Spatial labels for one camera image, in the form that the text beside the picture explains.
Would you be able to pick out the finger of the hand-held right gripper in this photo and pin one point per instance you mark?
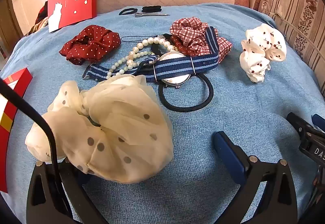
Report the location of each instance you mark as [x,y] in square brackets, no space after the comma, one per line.
[319,120]
[302,126]

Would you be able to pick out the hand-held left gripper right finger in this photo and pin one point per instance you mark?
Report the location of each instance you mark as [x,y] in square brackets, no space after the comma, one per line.
[228,153]

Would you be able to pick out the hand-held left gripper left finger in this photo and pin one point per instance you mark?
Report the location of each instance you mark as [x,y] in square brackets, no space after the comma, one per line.
[72,184]

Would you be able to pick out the white cherry print scrunchie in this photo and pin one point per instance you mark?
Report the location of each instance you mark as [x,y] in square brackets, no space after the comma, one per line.
[259,61]

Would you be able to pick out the cream polka dot scrunchie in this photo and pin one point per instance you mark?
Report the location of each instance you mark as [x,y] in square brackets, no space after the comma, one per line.
[121,122]

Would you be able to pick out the red gift box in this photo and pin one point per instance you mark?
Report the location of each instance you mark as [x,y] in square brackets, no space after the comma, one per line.
[17,79]

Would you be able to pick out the red plaid scrunchie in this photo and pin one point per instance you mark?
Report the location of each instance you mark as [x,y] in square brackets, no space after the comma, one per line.
[188,28]

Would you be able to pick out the dark red polka dot scrunchie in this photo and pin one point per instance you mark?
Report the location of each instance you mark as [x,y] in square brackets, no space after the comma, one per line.
[86,47]

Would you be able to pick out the blue cloth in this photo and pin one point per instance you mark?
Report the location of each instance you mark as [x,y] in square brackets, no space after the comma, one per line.
[241,112]

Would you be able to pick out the silver hair clip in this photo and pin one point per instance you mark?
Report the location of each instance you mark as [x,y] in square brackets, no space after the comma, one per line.
[142,14]

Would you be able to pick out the pile of clothes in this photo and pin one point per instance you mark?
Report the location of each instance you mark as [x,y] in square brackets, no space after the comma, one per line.
[42,18]

